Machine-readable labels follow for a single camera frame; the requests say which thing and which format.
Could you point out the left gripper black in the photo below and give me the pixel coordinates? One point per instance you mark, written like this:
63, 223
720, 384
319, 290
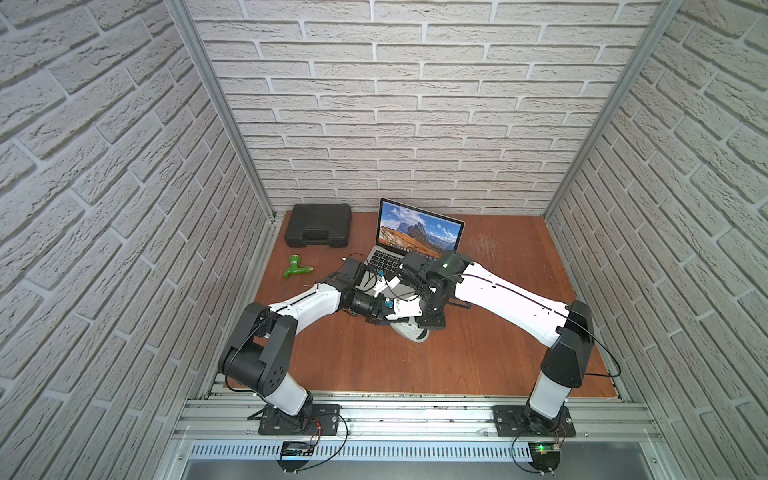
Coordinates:
377, 308

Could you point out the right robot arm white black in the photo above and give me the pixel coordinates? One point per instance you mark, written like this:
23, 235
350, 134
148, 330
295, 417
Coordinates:
566, 330

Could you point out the green plastic toy left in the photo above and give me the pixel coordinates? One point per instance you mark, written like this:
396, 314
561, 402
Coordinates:
296, 267

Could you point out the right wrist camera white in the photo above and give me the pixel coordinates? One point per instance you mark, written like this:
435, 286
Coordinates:
405, 309

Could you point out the left controller board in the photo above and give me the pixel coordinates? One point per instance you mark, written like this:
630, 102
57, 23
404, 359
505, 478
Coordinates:
294, 456

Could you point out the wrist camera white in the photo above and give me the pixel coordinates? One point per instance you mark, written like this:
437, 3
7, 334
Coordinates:
383, 284
405, 309

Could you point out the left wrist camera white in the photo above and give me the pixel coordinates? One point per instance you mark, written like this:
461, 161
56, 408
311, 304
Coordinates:
383, 284

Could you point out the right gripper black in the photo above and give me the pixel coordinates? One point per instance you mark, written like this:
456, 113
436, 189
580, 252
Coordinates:
434, 322

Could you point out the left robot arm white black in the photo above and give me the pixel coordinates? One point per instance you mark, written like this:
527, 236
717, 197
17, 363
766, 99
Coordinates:
258, 352

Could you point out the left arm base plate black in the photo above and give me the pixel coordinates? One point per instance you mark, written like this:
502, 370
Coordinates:
322, 419

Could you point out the black plastic tool case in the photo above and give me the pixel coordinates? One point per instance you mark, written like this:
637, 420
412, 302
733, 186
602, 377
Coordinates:
319, 224

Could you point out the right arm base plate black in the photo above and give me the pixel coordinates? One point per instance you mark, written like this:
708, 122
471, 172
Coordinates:
522, 421

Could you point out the silver laptop with mountain wallpaper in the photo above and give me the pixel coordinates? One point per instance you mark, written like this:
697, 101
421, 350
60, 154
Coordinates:
403, 229

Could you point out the controller board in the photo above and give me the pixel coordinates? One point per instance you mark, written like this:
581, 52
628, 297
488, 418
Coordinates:
545, 457
294, 456

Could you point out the right controller board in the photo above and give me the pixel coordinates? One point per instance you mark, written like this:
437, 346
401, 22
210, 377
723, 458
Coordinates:
545, 457

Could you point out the white wireless mouse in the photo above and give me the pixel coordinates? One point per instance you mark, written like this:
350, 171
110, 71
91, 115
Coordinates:
411, 331

